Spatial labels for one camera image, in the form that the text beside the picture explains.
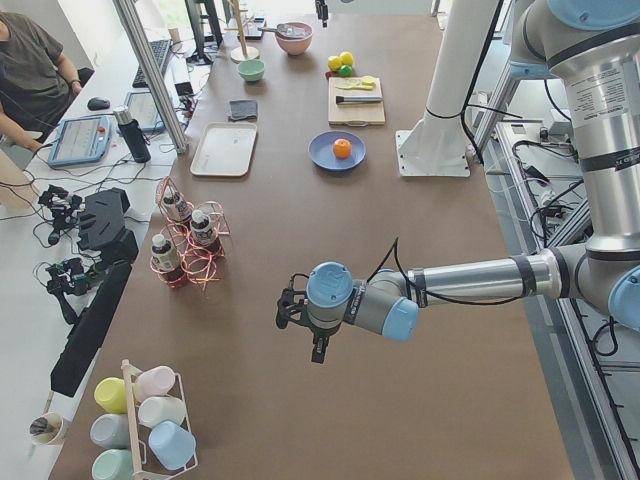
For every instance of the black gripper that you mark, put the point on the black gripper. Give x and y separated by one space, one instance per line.
318 335

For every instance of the dark tea bottle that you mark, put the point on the dark tea bottle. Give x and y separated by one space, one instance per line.
203 232
167 262
175 206

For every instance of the pink bowl with ice cubes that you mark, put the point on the pink bowl with ice cubes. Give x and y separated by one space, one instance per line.
296 45

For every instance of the wooden cup rack stand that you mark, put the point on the wooden cup rack stand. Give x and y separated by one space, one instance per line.
244 52

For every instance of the person in dark shirt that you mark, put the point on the person in dark shirt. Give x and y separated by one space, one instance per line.
38 81

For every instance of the wooden cutting board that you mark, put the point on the wooden cutting board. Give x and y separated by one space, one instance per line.
354 115

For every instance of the mint green plastic cup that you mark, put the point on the mint green plastic cup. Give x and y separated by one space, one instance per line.
113 464

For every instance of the yellow plastic knife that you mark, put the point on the yellow plastic knife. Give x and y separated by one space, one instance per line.
355 86

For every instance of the copper wire bottle rack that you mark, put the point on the copper wire bottle rack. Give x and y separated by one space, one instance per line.
199 264

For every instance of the orange mandarin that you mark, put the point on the orange mandarin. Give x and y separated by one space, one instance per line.
342 148

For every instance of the blue teach pendant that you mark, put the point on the blue teach pendant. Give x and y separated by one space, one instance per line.
142 107
80 140

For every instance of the cream rabbit tray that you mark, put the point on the cream rabbit tray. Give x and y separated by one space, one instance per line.
224 150

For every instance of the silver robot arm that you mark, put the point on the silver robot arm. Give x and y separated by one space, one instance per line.
593 48

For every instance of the pink plastic cup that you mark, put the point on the pink plastic cup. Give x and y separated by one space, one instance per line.
157 381

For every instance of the light blue plastic cup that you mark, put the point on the light blue plastic cup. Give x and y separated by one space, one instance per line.
172 445

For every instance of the grey folded cloth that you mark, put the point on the grey folded cloth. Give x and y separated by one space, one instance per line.
245 109

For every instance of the black computer mouse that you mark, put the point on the black computer mouse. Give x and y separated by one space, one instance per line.
98 103

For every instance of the black thermos bottle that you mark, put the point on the black thermos bottle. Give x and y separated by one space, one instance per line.
132 134

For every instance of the white wire cup rack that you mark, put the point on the white wire cup rack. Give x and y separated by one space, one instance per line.
145 463

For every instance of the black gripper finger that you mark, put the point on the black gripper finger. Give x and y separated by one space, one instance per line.
322 11

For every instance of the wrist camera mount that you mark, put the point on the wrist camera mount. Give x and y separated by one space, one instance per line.
291 308

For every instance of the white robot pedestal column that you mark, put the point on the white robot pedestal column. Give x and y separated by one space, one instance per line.
436 146

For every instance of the metal ice scoop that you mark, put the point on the metal ice scoop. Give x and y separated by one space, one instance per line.
286 30

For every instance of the grey plastic cup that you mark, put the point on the grey plastic cup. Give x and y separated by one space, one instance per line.
111 431

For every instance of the yellow plastic cup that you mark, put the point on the yellow plastic cup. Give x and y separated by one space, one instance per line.
110 395

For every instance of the aluminium frame post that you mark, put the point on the aluminium frame post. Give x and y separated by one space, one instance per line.
134 29

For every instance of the blue plate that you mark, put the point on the blue plate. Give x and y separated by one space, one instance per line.
321 151

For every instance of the mint green bowl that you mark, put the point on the mint green bowl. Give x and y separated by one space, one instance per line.
251 70

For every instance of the green lime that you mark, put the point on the green lime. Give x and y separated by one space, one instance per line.
345 71

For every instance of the steel muddler with black tip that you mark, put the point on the steel muddler with black tip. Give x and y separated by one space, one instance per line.
358 100

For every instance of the white plastic cup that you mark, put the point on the white plastic cup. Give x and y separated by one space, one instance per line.
157 409

